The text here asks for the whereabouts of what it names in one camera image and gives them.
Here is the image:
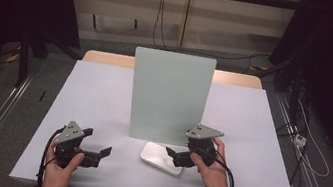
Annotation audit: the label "person's left hand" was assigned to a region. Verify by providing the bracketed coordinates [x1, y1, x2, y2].
[40, 140, 87, 187]

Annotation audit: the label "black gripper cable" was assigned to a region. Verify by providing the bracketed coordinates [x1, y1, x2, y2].
[191, 145, 242, 187]
[34, 124, 66, 187]

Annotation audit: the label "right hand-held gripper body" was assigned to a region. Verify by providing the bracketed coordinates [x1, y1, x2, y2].
[171, 120, 227, 175]

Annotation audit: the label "wooden table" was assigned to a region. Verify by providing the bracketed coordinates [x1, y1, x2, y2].
[82, 48, 265, 90]

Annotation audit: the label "white table cover sheet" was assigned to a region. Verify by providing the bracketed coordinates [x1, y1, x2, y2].
[8, 52, 320, 187]

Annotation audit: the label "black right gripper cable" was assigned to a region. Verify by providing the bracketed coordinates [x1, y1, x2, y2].
[191, 145, 242, 187]

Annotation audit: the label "black metal stand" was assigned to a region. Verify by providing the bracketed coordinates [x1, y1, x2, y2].
[13, 25, 86, 97]
[248, 51, 310, 129]

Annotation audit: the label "black floor cable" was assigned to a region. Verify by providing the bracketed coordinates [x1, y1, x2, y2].
[164, 38, 272, 69]

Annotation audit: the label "pale green glass whiteboard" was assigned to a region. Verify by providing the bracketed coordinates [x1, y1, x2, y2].
[121, 45, 218, 150]

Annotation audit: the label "black pen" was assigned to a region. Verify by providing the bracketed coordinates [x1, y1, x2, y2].
[38, 89, 48, 104]

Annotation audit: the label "person's right hand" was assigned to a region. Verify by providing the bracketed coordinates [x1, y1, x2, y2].
[185, 133, 240, 187]

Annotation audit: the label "black hanging cables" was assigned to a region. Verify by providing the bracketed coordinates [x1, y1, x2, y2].
[149, 0, 177, 52]

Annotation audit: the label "white cable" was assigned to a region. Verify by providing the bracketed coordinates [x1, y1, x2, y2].
[286, 98, 333, 179]

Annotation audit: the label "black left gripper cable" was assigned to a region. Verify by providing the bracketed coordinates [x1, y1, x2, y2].
[34, 124, 66, 187]

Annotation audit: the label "white board eraser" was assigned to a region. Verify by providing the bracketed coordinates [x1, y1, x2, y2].
[137, 139, 187, 177]

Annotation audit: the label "black floor cables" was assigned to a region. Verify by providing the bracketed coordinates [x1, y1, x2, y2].
[266, 100, 315, 187]

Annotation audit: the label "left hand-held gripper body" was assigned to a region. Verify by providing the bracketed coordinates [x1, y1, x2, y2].
[50, 118, 107, 174]

